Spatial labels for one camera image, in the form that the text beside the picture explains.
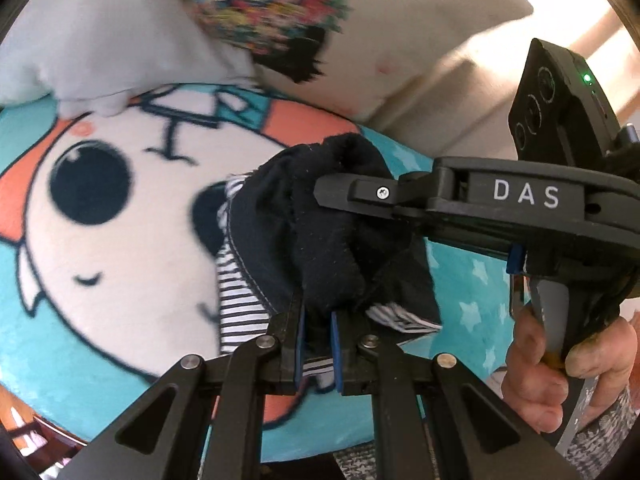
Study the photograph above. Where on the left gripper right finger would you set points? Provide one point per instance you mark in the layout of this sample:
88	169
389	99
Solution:
434	418

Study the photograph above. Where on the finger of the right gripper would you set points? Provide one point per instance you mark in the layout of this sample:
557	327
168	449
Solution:
405	197

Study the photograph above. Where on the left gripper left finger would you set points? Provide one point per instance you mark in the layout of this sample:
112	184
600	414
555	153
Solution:
201	419

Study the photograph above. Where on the striped navy white pants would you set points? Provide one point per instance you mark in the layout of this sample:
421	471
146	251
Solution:
274	241

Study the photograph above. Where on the grey patterned sleeve forearm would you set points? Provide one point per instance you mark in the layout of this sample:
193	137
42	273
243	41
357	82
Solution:
594	447

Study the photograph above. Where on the person's right hand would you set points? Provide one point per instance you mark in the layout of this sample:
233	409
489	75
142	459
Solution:
536	389

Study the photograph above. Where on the beige padded headboard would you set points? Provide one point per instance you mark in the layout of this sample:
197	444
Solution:
504	90

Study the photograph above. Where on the cream floral pillow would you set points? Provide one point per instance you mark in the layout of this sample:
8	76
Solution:
349	56

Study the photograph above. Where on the turquoise star cartoon blanket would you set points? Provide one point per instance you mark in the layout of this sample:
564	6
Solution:
111	264

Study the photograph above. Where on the white plain pillow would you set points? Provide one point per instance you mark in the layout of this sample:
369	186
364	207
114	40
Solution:
95	55

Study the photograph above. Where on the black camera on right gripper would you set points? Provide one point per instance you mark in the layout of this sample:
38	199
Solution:
560	114

